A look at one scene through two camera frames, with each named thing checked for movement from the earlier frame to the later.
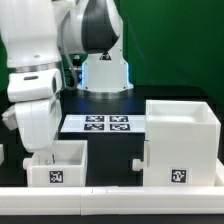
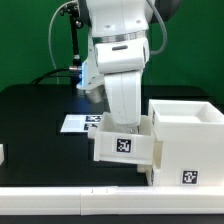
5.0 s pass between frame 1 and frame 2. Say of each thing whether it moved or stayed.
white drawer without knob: moved
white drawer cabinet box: moved
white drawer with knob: moved
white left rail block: stayed
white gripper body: moved
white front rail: stayed
